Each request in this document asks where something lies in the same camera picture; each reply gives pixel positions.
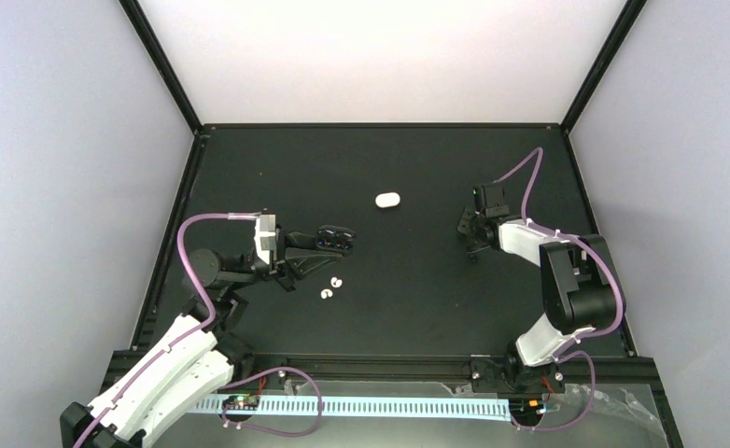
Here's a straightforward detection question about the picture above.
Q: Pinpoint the black earbud charging case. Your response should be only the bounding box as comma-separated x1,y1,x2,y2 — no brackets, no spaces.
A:
316,225,357,253

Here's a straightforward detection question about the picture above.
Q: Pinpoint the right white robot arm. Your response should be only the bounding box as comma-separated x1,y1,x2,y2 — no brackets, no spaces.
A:
456,182,625,391

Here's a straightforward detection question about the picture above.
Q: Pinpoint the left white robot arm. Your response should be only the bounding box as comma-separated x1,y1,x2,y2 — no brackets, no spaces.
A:
60,226,355,447

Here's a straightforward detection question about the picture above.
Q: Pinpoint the white oval case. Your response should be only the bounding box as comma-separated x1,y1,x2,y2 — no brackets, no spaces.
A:
374,192,401,209

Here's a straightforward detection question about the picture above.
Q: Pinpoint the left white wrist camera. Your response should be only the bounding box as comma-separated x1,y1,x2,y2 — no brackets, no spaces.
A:
254,214,277,265

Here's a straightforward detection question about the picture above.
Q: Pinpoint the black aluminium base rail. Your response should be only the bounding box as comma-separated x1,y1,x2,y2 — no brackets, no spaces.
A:
102,349,663,397

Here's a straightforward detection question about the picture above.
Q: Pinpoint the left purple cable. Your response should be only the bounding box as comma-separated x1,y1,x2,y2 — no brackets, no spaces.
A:
71,212,324,448

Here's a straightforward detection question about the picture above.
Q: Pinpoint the purple cable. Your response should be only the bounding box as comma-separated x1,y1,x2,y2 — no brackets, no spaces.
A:
71,212,324,448
495,147,626,433

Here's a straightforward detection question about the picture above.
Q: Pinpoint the light blue slotted cable duct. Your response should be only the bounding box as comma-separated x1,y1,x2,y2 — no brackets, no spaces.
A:
189,394,511,422

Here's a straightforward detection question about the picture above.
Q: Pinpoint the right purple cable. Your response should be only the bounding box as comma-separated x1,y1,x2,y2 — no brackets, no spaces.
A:
495,147,626,433

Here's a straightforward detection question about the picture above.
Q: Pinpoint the right back frame post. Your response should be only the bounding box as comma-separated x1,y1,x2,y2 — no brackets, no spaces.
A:
560,0,647,135

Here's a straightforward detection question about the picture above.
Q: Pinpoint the frame post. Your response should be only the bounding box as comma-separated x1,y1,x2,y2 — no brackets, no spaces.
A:
119,0,203,134
560,0,647,135

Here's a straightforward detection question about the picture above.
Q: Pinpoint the left back frame post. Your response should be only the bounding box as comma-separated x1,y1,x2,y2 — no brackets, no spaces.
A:
119,0,203,134

